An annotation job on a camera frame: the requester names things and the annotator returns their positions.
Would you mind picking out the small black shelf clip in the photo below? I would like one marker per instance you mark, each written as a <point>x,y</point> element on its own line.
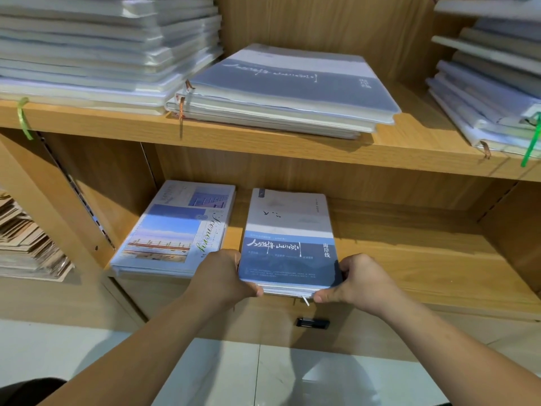
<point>313,322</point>

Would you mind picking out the stack of large blue notebooks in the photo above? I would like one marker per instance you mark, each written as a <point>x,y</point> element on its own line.
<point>93,46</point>

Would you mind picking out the person's right forearm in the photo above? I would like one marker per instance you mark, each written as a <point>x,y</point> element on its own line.
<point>465,359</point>

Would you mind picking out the wooden shelf unit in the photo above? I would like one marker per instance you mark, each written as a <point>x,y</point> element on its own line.
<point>253,143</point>

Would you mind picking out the stack of flat wrapped packets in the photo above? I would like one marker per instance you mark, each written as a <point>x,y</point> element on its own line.
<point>25,241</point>

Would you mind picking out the blue band script notebook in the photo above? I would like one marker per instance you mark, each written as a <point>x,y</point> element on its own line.
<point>287,241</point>

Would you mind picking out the person's left forearm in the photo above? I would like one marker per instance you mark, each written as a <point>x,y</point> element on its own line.
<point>135,359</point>

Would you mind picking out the person's left hand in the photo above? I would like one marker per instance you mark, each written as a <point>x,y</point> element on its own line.
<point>220,283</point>

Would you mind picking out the stack of grey blue notebooks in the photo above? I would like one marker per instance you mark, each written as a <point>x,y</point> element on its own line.
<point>287,88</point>

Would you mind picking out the beach picture cover notebook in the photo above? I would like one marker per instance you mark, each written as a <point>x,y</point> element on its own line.
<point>173,228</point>

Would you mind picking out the person's right hand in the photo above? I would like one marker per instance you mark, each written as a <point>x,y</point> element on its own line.
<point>368,287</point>

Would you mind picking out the pile of small notebooks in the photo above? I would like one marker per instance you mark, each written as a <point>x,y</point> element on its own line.
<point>490,80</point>

